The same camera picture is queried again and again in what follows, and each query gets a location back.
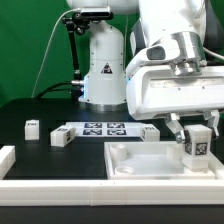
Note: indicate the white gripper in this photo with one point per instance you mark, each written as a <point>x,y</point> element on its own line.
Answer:
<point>154,91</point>

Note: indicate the white square tabletop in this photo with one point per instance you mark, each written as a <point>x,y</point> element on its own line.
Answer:
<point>154,160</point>

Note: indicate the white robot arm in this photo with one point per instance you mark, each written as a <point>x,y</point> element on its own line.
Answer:
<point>155,55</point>

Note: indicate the white U-shaped fence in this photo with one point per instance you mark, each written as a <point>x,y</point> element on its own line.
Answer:
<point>107,192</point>

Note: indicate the white marker base plate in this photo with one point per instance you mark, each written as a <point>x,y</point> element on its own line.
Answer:
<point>107,129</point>

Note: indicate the grey camera on mount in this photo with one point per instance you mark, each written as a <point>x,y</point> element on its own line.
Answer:
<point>95,13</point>

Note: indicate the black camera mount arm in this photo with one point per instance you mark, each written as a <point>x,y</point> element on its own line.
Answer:
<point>71,35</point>

